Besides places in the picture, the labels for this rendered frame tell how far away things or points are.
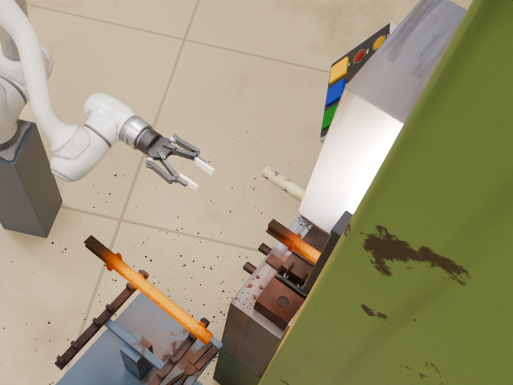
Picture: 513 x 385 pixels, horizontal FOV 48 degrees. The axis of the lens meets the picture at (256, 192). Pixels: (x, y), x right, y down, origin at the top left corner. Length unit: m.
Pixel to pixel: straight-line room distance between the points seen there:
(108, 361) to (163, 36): 2.13
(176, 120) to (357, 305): 2.55
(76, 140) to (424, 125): 1.43
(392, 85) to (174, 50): 2.52
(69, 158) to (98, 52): 1.71
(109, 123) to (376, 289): 1.32
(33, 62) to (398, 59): 1.06
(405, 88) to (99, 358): 1.21
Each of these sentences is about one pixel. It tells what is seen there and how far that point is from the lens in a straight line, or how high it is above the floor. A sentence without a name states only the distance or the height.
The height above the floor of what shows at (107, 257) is 0.98.
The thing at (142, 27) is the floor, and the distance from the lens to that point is 3.48.
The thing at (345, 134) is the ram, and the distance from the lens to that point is 0.96.
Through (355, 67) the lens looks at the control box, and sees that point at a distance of 1.91.
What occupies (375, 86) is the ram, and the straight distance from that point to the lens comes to 0.91.
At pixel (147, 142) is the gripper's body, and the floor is 1.03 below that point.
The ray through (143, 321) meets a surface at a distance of 1.79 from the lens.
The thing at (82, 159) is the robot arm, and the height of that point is 1.00.
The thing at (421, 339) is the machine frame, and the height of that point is 1.94.
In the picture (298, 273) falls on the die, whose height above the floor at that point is 0.99.
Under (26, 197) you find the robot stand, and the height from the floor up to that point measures 0.37.
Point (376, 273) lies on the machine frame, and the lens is 0.48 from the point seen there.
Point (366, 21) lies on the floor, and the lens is 3.75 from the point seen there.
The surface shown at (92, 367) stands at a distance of 1.77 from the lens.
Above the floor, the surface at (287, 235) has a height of 1.02.
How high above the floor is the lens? 2.41
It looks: 59 degrees down
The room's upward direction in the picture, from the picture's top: 13 degrees clockwise
